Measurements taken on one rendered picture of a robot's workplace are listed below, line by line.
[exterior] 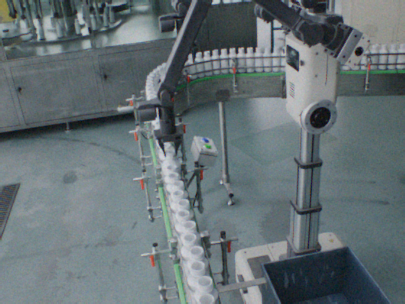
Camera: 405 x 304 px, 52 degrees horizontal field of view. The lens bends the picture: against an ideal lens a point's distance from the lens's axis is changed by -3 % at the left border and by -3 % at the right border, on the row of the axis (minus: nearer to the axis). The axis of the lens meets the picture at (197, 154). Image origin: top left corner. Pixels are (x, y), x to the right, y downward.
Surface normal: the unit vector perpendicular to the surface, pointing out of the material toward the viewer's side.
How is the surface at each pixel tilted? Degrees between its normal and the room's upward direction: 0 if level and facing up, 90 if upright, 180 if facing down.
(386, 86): 90
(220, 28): 90
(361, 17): 90
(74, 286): 0
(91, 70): 90
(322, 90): 101
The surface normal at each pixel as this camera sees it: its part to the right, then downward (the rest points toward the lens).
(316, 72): 0.18, 0.45
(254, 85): -0.13, 0.48
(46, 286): -0.08, -0.88
